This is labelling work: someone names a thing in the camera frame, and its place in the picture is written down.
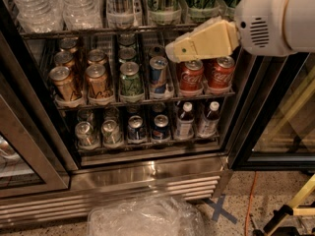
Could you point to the middle green soda can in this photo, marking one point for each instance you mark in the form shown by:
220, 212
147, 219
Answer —
128, 54

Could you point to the clear plastic bin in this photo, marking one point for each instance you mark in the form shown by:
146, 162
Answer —
149, 216

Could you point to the green soda can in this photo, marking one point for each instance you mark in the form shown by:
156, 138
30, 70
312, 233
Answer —
127, 41
128, 54
131, 87

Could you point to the rear energy drink can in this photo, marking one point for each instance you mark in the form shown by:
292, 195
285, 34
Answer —
156, 50

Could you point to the rear silver can right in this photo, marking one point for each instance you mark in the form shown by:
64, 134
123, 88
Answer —
111, 113

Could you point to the gold can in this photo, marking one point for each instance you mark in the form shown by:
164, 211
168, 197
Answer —
98, 56
66, 58
100, 92
69, 44
68, 88

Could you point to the clear water bottle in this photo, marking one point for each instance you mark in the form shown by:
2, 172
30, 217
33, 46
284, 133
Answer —
40, 16
82, 14

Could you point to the back gold can left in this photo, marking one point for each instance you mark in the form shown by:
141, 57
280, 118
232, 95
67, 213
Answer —
69, 44

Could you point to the rear gold can right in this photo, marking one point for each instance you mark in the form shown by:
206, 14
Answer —
98, 56

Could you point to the open glass fridge door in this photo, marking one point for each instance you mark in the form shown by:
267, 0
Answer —
277, 131

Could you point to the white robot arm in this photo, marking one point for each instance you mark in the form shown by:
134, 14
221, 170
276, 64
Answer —
262, 27

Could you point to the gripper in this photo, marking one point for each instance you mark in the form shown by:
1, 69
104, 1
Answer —
261, 19

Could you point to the yellow black stand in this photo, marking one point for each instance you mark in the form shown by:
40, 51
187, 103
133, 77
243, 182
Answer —
295, 207

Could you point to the front blue can right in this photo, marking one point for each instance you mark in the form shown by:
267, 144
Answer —
160, 129

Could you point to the blue tape cross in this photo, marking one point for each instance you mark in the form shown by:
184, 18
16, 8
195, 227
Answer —
219, 210

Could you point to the front gold can left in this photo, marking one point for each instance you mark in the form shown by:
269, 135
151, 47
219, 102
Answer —
68, 88

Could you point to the back green soda can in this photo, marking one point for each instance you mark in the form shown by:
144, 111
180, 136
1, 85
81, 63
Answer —
127, 41

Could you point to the front silver can left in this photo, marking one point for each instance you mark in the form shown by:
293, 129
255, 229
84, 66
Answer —
86, 135

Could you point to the front red cola can left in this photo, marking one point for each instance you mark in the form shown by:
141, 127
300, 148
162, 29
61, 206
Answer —
191, 74

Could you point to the front gold can right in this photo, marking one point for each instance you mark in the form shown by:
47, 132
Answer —
100, 92

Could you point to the front blue can left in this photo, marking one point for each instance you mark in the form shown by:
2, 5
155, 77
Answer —
136, 131

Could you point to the front red cola can right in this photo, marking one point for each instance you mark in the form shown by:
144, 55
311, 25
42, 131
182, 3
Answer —
220, 72

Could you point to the stainless steel display fridge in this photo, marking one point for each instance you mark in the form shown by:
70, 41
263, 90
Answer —
194, 168

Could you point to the dark bottle white cap right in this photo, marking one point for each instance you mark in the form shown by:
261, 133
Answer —
209, 119

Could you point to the dark bottle white cap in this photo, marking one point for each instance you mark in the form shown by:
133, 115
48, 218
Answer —
184, 121
209, 119

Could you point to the striped dark can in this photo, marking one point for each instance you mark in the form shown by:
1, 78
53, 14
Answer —
123, 14

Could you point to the left glass fridge door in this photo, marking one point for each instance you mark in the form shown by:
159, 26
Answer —
28, 164

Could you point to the red cola can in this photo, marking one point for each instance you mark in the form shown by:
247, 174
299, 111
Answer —
191, 74
220, 72

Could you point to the middle gold can left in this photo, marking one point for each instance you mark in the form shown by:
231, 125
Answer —
66, 58

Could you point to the rear silver can left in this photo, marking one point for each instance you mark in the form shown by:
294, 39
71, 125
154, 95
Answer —
86, 115

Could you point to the front silver can right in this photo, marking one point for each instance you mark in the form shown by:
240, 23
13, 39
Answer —
111, 134

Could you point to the blue silver energy can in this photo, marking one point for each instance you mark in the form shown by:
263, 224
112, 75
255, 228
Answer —
158, 70

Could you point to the dark bottle white cap left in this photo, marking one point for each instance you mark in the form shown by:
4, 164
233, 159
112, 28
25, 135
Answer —
184, 121

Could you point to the clear water bottle right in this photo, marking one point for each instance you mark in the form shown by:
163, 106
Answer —
82, 14

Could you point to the clear water bottle left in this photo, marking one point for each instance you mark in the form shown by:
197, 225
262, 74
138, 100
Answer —
40, 16

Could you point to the front green soda can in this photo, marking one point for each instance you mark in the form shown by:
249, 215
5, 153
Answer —
131, 87

